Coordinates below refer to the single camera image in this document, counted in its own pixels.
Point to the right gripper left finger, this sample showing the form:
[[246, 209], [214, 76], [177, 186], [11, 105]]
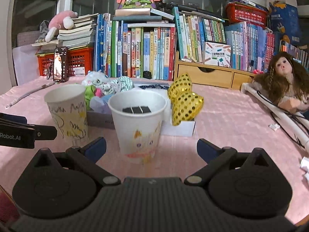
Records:
[[84, 160]]

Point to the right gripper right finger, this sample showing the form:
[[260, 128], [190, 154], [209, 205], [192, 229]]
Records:
[[215, 157]]

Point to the gold sequin bow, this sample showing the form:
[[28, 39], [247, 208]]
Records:
[[185, 103]]

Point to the green fabric scrunchie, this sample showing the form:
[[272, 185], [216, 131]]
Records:
[[89, 94]]

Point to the navy patterned fabric pouch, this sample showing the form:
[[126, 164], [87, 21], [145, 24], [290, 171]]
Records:
[[154, 86]]

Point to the white shallow box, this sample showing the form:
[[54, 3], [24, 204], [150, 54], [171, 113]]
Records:
[[184, 129]]

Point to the pink tablecloth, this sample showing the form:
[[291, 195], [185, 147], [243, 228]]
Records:
[[228, 118]]

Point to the paper cup with black scribbles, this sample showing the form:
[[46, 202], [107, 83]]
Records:
[[67, 107]]

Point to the miniature bicycle model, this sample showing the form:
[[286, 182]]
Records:
[[50, 69]]

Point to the small white paper scrap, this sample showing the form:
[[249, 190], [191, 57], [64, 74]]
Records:
[[274, 126]]

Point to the paper cup with binder clips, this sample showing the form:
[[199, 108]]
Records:
[[138, 134]]

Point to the black binder clips in cup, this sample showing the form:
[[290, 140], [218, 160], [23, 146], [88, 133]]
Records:
[[137, 110]]

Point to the smartphone on stand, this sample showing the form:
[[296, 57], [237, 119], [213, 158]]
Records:
[[60, 66]]

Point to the white plush toy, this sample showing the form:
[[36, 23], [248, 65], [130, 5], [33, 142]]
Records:
[[100, 81]]

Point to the green white checked cloth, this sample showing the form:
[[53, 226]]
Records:
[[120, 84]]

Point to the wooden drawer organiser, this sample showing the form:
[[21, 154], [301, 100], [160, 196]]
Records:
[[212, 75]]

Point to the crumpled white paper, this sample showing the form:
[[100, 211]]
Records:
[[304, 165]]

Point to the red plastic crate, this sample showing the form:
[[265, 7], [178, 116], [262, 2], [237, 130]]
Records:
[[82, 57]]

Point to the brown haired doll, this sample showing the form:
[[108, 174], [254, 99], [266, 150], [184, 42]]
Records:
[[285, 83]]

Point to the white patterned box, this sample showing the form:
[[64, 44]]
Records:
[[217, 54]]

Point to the grey plush toy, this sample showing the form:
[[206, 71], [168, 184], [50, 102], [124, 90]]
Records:
[[43, 29]]

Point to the right row of books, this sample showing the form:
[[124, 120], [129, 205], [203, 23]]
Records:
[[252, 46]]

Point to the stack of lying books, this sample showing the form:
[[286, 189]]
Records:
[[83, 34]]

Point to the row of upright books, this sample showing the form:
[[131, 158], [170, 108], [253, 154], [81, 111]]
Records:
[[138, 43]]

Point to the pink plush toy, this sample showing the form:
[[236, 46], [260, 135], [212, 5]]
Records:
[[62, 20]]

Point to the red basket on books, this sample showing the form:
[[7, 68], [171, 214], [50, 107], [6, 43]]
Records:
[[238, 12]]

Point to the blue cardboard box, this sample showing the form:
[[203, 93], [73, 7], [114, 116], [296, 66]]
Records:
[[285, 20]]

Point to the white plastic tube frame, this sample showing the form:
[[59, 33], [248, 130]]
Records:
[[294, 125]]

